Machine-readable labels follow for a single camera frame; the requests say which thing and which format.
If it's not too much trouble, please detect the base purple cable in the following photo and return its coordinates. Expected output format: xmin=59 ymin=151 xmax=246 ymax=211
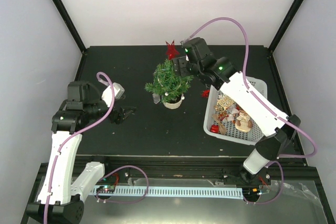
xmin=95 ymin=165 xmax=149 ymax=205
xmin=244 ymin=161 xmax=285 ymax=205

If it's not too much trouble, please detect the small green christmas tree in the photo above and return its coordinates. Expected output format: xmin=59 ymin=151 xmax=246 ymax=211
xmin=145 ymin=59 xmax=193 ymax=103

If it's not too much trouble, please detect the white perforated plastic basket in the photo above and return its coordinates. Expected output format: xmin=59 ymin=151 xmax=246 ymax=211
xmin=203 ymin=87 xmax=264 ymax=145

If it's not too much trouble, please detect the white ball light string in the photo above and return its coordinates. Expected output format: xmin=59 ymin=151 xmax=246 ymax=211
xmin=154 ymin=69 xmax=191 ymax=101

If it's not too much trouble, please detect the white slotted cable duct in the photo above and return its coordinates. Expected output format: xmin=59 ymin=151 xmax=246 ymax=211
xmin=89 ymin=186 xmax=243 ymax=200

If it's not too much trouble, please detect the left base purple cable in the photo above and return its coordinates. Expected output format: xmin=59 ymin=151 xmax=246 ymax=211
xmin=95 ymin=165 xmax=149 ymax=205

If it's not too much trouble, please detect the right circuit board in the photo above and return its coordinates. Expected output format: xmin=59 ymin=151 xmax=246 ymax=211
xmin=243 ymin=188 xmax=270 ymax=196

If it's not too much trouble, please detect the red star ornament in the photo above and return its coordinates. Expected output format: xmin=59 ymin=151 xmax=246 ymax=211
xmin=166 ymin=40 xmax=180 ymax=60

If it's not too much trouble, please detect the clear battery box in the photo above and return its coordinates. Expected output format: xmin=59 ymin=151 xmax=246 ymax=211
xmin=152 ymin=93 xmax=161 ymax=104

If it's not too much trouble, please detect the circuit board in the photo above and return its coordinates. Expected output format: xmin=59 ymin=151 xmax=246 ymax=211
xmin=243 ymin=188 xmax=270 ymax=196
xmin=96 ymin=185 xmax=115 ymax=194

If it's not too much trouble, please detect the wooden snowman ornament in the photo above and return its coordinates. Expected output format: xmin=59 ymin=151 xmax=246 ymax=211
xmin=235 ymin=111 xmax=253 ymax=133

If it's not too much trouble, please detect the red berry sprig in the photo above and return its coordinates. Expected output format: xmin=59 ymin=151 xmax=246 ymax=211
xmin=202 ymin=89 xmax=210 ymax=98

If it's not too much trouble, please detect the white tree pot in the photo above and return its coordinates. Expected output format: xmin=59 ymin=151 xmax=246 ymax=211
xmin=163 ymin=95 xmax=184 ymax=110

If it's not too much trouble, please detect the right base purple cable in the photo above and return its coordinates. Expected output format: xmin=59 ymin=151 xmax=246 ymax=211
xmin=244 ymin=161 xmax=285 ymax=205

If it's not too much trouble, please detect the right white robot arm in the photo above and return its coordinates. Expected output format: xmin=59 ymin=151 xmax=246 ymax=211
xmin=173 ymin=37 xmax=301 ymax=184

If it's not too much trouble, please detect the left circuit board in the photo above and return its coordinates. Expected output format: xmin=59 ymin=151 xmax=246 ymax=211
xmin=96 ymin=185 xmax=115 ymax=194

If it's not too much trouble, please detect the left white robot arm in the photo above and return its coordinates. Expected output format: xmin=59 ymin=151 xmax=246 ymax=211
xmin=26 ymin=80 xmax=135 ymax=223

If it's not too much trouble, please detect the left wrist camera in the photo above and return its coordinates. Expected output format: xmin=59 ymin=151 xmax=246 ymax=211
xmin=101 ymin=83 xmax=125 ymax=107

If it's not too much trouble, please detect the red gift box ornament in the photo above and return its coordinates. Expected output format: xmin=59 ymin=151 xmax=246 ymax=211
xmin=210 ymin=124 xmax=219 ymax=134

